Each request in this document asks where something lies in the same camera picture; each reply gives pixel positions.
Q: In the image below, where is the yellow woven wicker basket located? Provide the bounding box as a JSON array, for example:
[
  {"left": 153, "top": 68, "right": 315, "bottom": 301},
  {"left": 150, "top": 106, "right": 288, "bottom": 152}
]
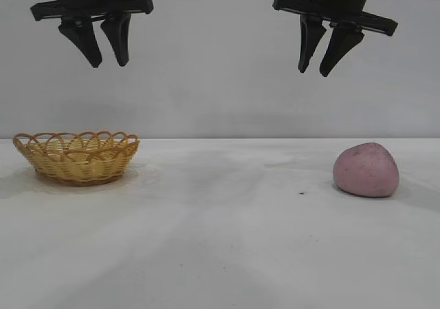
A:
[{"left": 12, "top": 129, "right": 141, "bottom": 187}]

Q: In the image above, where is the pink peach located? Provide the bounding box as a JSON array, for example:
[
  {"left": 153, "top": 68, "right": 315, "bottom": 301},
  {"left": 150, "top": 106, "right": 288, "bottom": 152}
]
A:
[{"left": 332, "top": 142, "right": 399, "bottom": 198}]

